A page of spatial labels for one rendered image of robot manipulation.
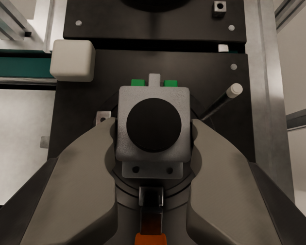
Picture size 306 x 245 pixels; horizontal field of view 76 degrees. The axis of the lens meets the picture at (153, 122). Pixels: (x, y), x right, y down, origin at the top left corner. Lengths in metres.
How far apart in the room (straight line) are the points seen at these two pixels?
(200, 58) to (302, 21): 0.30
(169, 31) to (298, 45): 0.29
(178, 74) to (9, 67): 0.23
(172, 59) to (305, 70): 0.29
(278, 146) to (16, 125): 0.35
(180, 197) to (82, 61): 0.18
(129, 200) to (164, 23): 0.22
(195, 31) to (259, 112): 0.13
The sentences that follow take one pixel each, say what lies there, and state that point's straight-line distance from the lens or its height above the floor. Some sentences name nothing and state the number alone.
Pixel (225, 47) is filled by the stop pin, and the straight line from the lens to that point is 0.29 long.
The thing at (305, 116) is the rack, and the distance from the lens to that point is 0.32.
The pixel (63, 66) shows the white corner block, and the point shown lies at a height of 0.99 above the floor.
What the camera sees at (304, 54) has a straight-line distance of 0.49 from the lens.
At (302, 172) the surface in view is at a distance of 0.42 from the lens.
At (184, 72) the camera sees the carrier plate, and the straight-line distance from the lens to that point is 0.26.
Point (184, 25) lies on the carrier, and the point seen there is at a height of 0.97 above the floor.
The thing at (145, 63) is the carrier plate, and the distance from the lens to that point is 0.26.
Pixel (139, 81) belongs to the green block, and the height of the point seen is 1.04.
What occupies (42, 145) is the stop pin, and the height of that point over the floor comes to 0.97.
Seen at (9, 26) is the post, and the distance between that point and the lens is 0.31.
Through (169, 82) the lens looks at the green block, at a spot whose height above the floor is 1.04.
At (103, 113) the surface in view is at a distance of 0.20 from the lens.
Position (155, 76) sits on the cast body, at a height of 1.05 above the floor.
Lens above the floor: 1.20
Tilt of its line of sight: 79 degrees down
